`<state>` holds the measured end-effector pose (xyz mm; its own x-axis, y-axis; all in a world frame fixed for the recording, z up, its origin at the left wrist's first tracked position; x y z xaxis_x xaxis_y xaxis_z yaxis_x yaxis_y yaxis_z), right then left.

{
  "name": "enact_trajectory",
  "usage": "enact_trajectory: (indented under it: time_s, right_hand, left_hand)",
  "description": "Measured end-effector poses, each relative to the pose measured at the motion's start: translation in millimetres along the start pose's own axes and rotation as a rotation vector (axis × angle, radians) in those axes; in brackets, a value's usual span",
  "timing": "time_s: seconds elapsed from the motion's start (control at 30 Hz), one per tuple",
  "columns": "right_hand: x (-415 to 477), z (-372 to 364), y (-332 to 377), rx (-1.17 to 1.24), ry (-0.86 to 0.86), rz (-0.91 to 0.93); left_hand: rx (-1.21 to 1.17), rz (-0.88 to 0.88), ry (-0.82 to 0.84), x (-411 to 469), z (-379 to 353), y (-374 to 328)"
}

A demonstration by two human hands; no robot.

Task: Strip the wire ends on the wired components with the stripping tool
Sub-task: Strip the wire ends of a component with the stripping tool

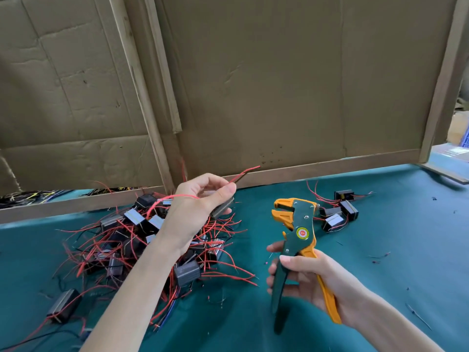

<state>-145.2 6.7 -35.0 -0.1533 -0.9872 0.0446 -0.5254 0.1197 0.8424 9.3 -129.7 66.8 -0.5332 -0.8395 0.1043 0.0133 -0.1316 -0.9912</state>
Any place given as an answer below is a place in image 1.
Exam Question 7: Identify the long wooden bottom rail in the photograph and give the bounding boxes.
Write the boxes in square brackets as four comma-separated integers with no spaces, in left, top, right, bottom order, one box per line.
[183,149,422,189]

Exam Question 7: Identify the person's right forearm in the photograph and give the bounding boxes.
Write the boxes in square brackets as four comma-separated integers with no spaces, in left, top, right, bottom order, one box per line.
[341,288,444,352]

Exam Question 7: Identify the wide wooden post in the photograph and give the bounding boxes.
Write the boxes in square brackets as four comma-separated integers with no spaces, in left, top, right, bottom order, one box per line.
[108,0,175,191]

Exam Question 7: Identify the person's left hand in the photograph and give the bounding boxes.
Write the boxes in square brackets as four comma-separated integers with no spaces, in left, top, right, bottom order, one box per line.
[157,173,237,254]

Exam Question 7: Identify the brown cardboard box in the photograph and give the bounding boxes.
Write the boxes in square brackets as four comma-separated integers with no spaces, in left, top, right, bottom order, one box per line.
[447,110,469,147]

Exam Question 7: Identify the wooden corner post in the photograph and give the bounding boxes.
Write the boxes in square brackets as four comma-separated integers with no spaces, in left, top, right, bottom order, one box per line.
[419,0,469,164]

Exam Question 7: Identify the person's right hand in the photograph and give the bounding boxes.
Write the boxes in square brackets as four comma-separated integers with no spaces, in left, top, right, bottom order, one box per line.
[265,242,360,329]

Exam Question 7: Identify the creased brown cardboard panel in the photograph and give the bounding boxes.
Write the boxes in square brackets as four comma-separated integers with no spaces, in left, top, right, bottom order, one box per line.
[0,0,166,195]

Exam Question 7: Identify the heap of black cables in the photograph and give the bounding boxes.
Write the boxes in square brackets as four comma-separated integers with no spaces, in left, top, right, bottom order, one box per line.
[0,187,136,210]

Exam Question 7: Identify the pile of wired transformers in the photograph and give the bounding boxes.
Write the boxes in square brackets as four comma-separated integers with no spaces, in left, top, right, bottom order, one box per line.
[0,179,259,352]

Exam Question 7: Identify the person's left forearm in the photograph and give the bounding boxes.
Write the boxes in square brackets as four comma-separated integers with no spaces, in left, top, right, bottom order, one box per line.
[81,240,184,352]

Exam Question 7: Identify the short wooden bottom rail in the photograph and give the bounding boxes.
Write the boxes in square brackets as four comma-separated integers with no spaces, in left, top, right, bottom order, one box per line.
[0,187,166,228]

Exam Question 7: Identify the flat grey board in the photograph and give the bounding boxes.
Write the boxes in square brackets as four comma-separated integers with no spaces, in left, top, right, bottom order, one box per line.
[424,143,469,185]

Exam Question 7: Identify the orange green wire strippers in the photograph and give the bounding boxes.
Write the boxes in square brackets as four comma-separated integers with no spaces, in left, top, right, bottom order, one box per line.
[270,198,343,334]

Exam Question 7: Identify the thin wooden strip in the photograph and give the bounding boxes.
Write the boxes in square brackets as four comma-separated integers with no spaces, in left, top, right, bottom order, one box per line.
[143,0,183,134]

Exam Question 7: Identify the smooth brown cardboard panel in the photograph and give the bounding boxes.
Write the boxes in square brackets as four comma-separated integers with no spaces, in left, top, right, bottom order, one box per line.
[157,0,455,176]

